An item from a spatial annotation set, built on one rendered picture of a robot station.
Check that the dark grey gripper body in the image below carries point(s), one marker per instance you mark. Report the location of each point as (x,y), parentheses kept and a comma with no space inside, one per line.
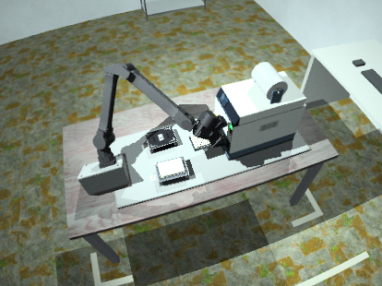
(213,142)

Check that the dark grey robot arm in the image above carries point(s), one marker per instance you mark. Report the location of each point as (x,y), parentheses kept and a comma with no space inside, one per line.
(206,122)

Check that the white foil roll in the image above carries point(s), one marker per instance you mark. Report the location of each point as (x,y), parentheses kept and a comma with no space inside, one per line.
(268,79)

